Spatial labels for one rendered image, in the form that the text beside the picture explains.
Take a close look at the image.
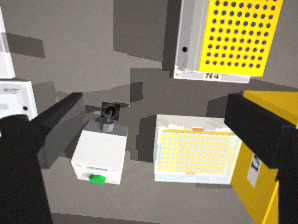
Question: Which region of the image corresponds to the yellow waste bin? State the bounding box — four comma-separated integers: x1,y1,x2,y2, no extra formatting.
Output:
230,91,298,224

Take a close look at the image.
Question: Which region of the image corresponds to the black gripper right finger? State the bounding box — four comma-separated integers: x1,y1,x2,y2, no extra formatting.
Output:
224,93,298,224

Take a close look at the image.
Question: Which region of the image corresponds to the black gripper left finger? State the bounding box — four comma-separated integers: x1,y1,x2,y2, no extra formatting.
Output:
0,92,86,224

